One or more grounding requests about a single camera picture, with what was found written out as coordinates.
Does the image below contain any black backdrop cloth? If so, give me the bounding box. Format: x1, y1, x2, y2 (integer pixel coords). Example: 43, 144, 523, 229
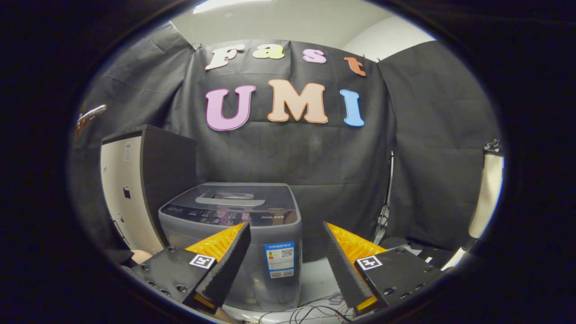
70, 22, 500, 252

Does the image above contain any grey washing machine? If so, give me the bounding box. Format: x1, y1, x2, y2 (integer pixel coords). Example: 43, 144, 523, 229
158, 182, 303, 312

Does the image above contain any dark glass washing machine lid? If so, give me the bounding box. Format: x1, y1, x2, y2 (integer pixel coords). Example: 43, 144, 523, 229
169, 182, 297, 215

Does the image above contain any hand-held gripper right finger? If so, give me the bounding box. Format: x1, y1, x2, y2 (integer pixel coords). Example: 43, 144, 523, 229
323, 221, 446, 315

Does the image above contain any shiny metal object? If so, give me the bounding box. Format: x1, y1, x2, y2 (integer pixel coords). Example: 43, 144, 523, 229
76, 104, 108, 138

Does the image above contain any cream padded pole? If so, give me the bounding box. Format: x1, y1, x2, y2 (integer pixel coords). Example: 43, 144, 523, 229
468, 139, 504, 239

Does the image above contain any dark brown and beige cabinet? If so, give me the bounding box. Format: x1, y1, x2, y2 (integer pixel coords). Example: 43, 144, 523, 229
100, 125, 198, 255

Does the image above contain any thin light stand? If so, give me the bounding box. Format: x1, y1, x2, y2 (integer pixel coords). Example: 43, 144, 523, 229
373, 151, 395, 246

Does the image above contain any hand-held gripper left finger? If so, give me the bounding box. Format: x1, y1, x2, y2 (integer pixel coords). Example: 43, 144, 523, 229
130, 222, 252, 315

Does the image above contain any tangle of floor cables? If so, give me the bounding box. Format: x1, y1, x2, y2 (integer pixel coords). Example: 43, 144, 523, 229
243, 292, 356, 324

